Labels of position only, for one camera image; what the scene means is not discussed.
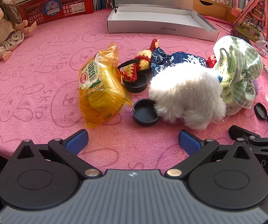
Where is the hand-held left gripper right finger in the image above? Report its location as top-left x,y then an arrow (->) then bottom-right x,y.
167,130 -> 261,180

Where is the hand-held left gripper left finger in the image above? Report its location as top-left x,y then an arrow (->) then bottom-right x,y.
8,129 -> 103,180

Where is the purple plush toy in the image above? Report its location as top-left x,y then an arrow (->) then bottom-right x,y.
250,78 -> 261,97

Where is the green floral scrunchie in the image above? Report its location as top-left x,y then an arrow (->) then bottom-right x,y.
214,41 -> 244,116

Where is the white plush toy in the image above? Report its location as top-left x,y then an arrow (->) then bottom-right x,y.
148,62 -> 228,131

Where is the yellow snack packet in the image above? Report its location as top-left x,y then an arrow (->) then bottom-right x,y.
78,42 -> 134,129

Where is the green gingham scrunchie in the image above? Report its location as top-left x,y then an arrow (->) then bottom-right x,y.
227,35 -> 265,110

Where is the blue floral cloth pouch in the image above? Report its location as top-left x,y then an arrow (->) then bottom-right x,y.
150,47 -> 208,77

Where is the yellow red crochet piece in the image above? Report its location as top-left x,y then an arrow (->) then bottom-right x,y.
120,38 -> 160,82

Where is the grey cardboard box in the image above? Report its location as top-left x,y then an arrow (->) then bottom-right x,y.
107,0 -> 219,42

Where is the white origami rabbit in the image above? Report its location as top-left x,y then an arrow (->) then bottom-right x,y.
255,31 -> 268,57

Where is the pink printed blanket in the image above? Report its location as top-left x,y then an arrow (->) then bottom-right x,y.
0,8 -> 268,175

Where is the wooden drawer organizer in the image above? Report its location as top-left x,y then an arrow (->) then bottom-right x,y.
193,0 -> 239,24

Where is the brown haired doll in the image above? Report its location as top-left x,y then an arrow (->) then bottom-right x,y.
0,0 -> 37,62

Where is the red plastic crate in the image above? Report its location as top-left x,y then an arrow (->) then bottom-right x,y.
17,0 -> 95,26

